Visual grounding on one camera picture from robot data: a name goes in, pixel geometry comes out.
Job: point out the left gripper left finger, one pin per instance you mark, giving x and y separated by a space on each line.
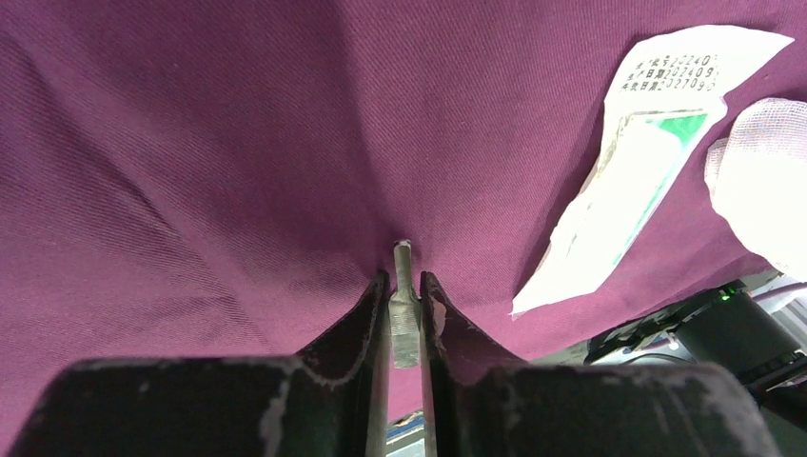
326 399

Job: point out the white gauze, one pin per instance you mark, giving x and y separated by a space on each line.
756 177

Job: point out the white sterile packet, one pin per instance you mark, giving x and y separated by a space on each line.
667 93

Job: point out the steel scalpel handle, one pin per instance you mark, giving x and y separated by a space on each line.
404 309

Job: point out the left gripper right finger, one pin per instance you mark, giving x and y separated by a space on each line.
479 399

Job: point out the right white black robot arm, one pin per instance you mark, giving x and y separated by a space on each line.
729 326

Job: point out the purple cloth wrap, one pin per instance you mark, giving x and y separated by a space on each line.
201 178

